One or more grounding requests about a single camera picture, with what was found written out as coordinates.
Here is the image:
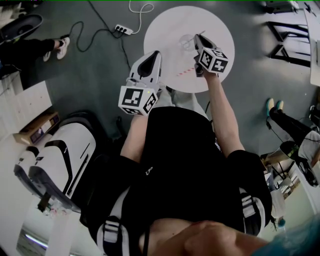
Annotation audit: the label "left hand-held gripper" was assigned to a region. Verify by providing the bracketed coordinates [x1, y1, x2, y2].
[117, 50, 163, 117]

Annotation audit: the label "person's black shirt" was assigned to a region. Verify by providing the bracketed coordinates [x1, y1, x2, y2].
[79, 106, 274, 239]

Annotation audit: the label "white power strip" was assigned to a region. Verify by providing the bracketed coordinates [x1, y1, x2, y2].
[114, 24, 134, 36]

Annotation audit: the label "person's right forearm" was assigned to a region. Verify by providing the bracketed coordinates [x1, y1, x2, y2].
[204, 71, 246, 159]

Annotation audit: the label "cardboard box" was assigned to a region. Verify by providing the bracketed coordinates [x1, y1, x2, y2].
[12, 111, 61, 146]

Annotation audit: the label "white harness strap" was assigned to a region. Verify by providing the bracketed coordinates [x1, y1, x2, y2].
[238, 187, 266, 237]
[96, 187, 131, 256]

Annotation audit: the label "person's chin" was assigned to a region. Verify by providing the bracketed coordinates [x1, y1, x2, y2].
[138, 218, 270, 256]

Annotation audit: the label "white power cable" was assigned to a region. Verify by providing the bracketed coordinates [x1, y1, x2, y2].
[128, 0, 155, 35]

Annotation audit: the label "clear plastic cup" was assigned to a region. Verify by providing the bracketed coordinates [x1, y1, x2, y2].
[177, 34, 197, 52]

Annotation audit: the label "black floor cable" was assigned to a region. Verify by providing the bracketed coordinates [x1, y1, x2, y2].
[59, 0, 132, 72]

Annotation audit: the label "person's left forearm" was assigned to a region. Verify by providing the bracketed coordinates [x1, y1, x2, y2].
[119, 114, 149, 164]

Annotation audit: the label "white black office chair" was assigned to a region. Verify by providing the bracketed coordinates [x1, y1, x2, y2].
[13, 111, 106, 214]

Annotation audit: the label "black frame white top table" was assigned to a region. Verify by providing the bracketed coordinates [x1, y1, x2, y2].
[259, 0, 320, 87]

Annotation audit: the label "round white side table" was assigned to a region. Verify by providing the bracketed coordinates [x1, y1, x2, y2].
[143, 5, 236, 94]

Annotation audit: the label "black chest cable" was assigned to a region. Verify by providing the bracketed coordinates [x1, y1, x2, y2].
[143, 224, 152, 256]

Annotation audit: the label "red striped straw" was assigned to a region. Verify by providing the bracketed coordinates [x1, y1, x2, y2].
[176, 66, 196, 77]

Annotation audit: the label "white desk unit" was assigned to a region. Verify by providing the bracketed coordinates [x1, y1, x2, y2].
[0, 72, 54, 141]

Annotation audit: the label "clear plastic packaging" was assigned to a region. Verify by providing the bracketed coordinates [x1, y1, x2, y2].
[37, 193, 74, 219]

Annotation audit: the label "black green-trimmed oval object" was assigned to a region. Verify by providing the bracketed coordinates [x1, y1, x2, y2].
[279, 140, 301, 159]
[0, 13, 44, 46]

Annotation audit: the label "person's grey trousers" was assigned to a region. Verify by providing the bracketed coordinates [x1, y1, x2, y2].
[156, 84, 210, 121]

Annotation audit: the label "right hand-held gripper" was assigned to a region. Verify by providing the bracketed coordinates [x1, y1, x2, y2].
[193, 34, 230, 78]

